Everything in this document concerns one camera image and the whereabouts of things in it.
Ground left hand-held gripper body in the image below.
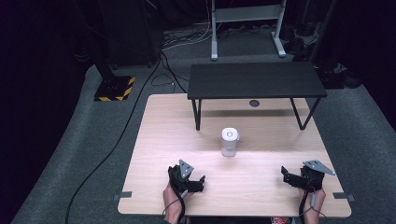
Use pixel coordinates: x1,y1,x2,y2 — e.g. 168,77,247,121
167,159,196,194

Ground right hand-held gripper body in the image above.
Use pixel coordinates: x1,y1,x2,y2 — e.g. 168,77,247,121
298,160,336,192

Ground white lidded cup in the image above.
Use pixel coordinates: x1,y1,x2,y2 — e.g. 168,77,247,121
220,126,241,158

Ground person's right hand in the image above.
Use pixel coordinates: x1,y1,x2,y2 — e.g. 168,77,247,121
297,186,327,213

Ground person's left hand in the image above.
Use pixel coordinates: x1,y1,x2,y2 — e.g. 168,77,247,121
162,182,196,217

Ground red printed clothing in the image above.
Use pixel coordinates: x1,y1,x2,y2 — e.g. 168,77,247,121
270,216,293,224

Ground black low shelf table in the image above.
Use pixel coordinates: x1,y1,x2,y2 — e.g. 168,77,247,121
187,61,328,132

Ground black shoes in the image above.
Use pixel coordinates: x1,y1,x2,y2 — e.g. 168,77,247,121
317,63,364,91

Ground black base with hazard stripes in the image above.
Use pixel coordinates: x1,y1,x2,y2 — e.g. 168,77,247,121
93,75,136,103

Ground dark cabinet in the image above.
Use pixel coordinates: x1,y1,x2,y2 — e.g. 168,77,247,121
98,0,164,69

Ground grey metal stand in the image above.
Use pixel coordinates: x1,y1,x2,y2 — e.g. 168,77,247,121
210,0,288,62

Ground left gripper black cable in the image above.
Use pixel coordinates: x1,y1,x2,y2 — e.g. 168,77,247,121
169,174,187,224

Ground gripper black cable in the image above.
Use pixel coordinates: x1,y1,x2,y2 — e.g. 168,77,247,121
298,188,310,222
169,174,187,224

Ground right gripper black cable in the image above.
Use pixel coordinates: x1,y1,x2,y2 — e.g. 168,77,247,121
298,188,310,222

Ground right gripper grey cord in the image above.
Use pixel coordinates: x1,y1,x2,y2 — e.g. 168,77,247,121
302,191,327,218

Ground gripper grey cord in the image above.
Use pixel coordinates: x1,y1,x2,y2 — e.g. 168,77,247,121
162,189,190,217
302,191,327,218

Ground left gripper grey cord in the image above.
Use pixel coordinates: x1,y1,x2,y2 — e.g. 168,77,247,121
162,189,190,217

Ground grey table bracket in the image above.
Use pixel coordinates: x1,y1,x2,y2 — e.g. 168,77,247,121
113,190,134,202
332,191,356,203

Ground long black floor cable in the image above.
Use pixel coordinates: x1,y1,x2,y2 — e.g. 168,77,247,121
64,50,163,224

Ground thin looped floor cable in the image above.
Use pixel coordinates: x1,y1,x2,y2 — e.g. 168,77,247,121
150,50,189,94

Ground bundle of floor cables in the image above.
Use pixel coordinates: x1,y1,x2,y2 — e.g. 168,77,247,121
161,21,219,51

